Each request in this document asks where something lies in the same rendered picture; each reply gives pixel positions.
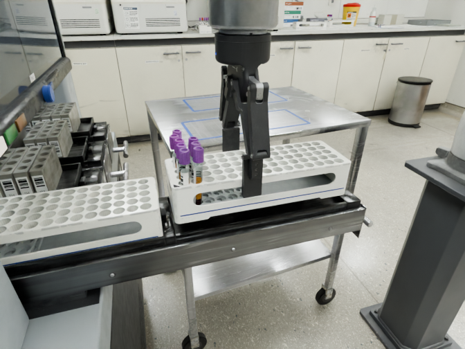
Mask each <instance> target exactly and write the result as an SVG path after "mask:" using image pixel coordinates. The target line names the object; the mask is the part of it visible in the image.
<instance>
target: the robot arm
mask: <svg viewBox="0 0 465 349"><path fill-rule="evenodd" d="M278 8H279V0H208V13H209V25H210V27H211V28H216V29H219V32H216V33H215V59H216V61H218V63H220V64H225V65H222V66H221V95H220V107H219V120H220V121H222V124H221V126H222V127H223V129H222V152H228V151H234V150H239V137H240V128H239V127H240V126H242V131H243V136H244V145H245V150H246V154H243V155H242V156H241V159H242V185H241V195H242V197H243V198H247V197H254V196H259V195H261V194H262V173H263V159H269V158H270V157H271V149H270V135H269V120H268V92H269V84H268V83H267V82H260V81H259V71H258V67H259V65H261V64H266V63H267V62H268V61H269V60H270V53H271V33H268V32H267V29H272V28H275V27H276V26H277V18H278V10H279V9H278ZM239 115H240V117H241V124H240V122H239ZM435 153H436V154H437V155H438V156H440V157H441V158H442V159H434V160H428V161H427V164H426V166H427V167H429V168H432V169H434V170H436V171H439V172H440V173H442V174H444V175H446V176H448V177H450V178H451V179H454V180H455V181H457V182H459V183H461V184H463V185H464V186H465V110H464V113H463V114H462V117H461V119H460V122H459V125H458V126H457V130H456V132H455V136H454V140H453V144H452V147H451V148H448V147H443V146H439V147H438V148H437V149H436V151H435Z"/></svg>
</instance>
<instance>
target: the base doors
mask: <svg viewBox="0 0 465 349"><path fill-rule="evenodd" d="M456 40H457V41H463V40H464V41H465V35H458V36H437V37H400V38H376V39H340V40H321V41H302V42H271V53H270V55H274V54H275V57H270V60H269V61H268V62H267V63H266V64H261V65H259V67H258V71H259V81H260V82H267V83H268V84H269V89H272V88H278V87H295V88H297V89H300V90H302V91H305V92H307V93H310V94H312V95H314V96H317V97H319V98H322V99H323V100H326V101H328V102H331V103H333V104H335V105H338V106H340V107H343V108H345V109H348V110H350V111H352V112H359V111H372V110H373V111H374V110H380V109H391V106H392V101H393V99H394V94H395V91H396V86H397V83H396V82H397V81H398V78H399V77H403V76H415V77H422V78H429V79H432V80H433V82H432V84H431V87H430V91H429V94H428V98H427V101H426V105H431V104H439V103H445V101H446V98H447V95H448V92H449V89H450V86H451V83H452V81H453V78H454V75H455V72H456V69H457V65H458V63H459V59H460V57H461V54H462V51H463V48H464V45H465V42H456ZM376 43H377V44H384V43H386V44H388V45H376ZM391 43H393V44H398V45H391ZM399 43H403V44H399ZM308 46H309V47H311V48H298V47H308ZM290 47H291V48H293V49H281V50H280V48H290ZM181 48H182V50H181ZM404 48H410V49H409V50H404ZM363 49H370V51H361V50H363ZM383 49H386V52H385V51H383ZM389 49H390V51H389ZM65 51H66V56H67V57H68V58H69V59H70V60H71V65H72V69H71V75H72V79H73V84H74V87H75V92H76V96H77V101H78V104H79V107H80V112H81V115H82V118H87V117H93V119H94V123H98V122H105V121H106V122H107V124H110V128H111V132H115V134H116V138H118V137H124V136H130V135H131V136H137V135H144V134H150V133H149V124H148V118H147V109H146V106H145V101H148V100H161V99H168V98H182V97H189V96H202V95H210V94H217V93H221V66H222V65H225V64H220V63H218V61H216V59H215V45H214V44H203V45H184V46H147V47H124V48H116V50H115V48H90V49H71V50H65ZM186 51H187V52H197V51H201V53H185V52H186ZM176 52H178V53H179V54H172V55H164V53H176ZM384 53H386V55H385V59H383V56H384ZM116 54H117V57H116ZM182 57H183V59H182ZM117 58H118V62H117ZM186 58H187V59H188V60H187V61H185V59H186ZM178 59H180V62H178ZM150 60H159V62H155V63H145V61H150ZM73 62H87V65H73ZM118 66H119V69H118ZM119 70H120V73H119ZM183 76H184V78H183ZM120 79H121V81H120ZM121 82H122V85H121ZM184 85H185V87H184ZM122 90H123V92H122ZM123 94H124V97H123ZM124 99H125V101H124ZM125 106H126V108H125ZM126 110H127V113H126ZM127 119H128V121H127ZM128 123H129V124H128ZM129 131H130V133H129Z"/></svg>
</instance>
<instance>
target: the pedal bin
mask: <svg viewBox="0 0 465 349"><path fill-rule="evenodd" d="M432 82H433V80H432V79H429V78H422V77H415V76H403V77H399V78H398V81H397V82H396V83H397V86H396V91H395V94H394V99H393V101H392V106H391V110H390V115H389V117H388V122H389V123H391V124H393V125H396V126H399V127H414V128H418V127H421V126H420V125H419V124H420V120H421V116H422V113H423V110H424V107H425V104H426V101H427V98H428V94H429V91H430V87H431V84H432Z"/></svg>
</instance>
